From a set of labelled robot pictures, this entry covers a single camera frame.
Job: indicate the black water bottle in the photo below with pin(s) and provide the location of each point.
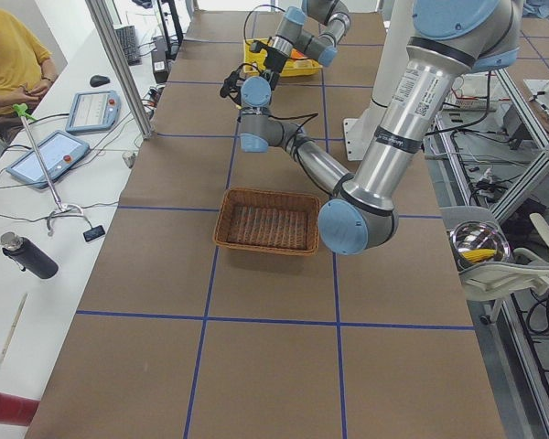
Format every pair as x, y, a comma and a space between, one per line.
27, 255

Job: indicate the person in yellow shirt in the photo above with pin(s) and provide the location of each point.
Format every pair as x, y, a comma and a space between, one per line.
27, 72

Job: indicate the red cylinder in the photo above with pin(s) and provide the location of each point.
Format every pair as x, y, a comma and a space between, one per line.
16, 410

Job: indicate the teach pendant near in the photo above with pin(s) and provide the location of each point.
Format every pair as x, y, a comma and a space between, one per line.
59, 151

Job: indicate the steel bowl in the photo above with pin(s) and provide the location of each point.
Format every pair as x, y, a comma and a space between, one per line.
474, 242

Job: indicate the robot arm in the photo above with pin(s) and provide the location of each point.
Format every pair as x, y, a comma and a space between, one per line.
450, 39
291, 34

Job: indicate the aluminium camera post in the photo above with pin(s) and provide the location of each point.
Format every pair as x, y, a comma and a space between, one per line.
104, 26

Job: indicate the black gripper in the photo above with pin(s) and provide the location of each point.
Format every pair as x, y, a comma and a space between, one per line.
274, 59

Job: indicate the yellow woven basket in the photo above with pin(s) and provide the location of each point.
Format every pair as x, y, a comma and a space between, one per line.
296, 66

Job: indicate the black computer mouse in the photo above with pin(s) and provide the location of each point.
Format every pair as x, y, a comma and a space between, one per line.
98, 81

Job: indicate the black keyboard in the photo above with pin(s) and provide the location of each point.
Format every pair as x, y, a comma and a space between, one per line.
127, 39

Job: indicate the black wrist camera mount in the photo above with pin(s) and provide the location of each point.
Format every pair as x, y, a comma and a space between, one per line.
257, 46

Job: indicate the brown wicker basket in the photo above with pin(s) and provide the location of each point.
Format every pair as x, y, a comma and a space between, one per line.
268, 221

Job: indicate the teach pendant far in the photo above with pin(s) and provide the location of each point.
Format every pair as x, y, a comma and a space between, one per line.
93, 111

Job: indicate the small black phone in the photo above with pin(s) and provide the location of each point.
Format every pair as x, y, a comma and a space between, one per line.
93, 233

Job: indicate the metal stand with rod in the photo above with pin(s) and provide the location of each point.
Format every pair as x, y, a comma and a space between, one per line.
62, 209

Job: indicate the wooden stick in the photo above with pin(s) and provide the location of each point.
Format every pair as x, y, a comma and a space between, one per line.
12, 329

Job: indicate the teach pendant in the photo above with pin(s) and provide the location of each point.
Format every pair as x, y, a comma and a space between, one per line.
93, 111
59, 151

